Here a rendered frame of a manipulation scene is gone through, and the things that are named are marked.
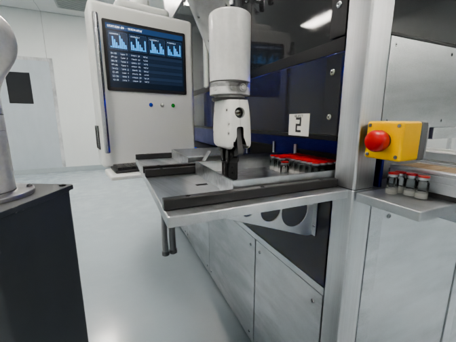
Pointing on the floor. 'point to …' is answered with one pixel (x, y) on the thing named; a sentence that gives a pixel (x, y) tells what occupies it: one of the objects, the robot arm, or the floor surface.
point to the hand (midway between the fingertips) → (229, 170)
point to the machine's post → (355, 163)
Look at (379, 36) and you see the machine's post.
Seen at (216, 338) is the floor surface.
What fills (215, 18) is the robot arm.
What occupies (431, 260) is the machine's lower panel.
